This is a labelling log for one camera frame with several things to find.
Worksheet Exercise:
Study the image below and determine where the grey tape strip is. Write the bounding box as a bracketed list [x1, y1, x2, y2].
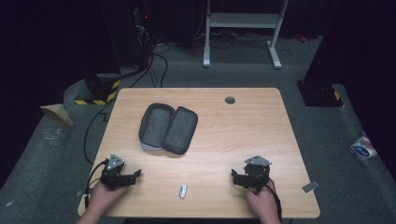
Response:
[301, 180, 320, 193]

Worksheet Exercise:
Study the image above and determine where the open grey zipper pouch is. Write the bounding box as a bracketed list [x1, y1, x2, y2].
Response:
[138, 103, 199, 156]

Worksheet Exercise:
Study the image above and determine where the hand-held gripper cable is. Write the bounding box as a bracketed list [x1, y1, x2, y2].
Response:
[83, 160, 110, 210]
[254, 174, 284, 224]

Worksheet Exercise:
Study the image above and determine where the person's left hand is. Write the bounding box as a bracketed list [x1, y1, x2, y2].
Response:
[89, 181, 129, 216]

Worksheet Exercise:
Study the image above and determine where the black floor cable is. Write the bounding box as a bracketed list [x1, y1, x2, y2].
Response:
[83, 43, 170, 166]

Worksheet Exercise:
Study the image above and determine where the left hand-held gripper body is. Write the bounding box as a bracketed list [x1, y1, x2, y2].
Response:
[100, 153, 129, 191]

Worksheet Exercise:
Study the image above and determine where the right hand-held gripper cable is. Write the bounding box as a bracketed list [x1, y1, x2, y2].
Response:
[254, 174, 284, 224]

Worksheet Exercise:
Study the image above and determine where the beige cardboard wedge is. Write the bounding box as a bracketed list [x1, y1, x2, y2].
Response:
[39, 103, 75, 128]

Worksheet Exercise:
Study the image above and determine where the white and blue packet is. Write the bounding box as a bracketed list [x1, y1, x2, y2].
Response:
[349, 132, 378, 161]

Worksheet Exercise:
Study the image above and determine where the white metal stand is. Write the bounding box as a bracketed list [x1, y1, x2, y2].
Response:
[203, 0, 290, 70]

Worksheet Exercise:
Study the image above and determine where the left hand-held gripper cable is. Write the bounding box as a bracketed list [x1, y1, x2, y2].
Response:
[83, 160, 110, 210]

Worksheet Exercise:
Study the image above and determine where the yellow-black striped stand base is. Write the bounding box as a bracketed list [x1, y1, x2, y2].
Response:
[74, 73, 121, 106]
[296, 80, 346, 108]

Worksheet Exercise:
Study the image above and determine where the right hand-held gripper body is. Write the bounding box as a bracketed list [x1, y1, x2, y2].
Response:
[243, 155, 273, 192]

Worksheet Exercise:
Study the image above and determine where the black equipment rack with wires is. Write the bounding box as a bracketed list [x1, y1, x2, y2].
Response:
[100, 0, 197, 70]

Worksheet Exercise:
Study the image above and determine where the person's right hand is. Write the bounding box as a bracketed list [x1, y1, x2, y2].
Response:
[245, 186, 280, 219]

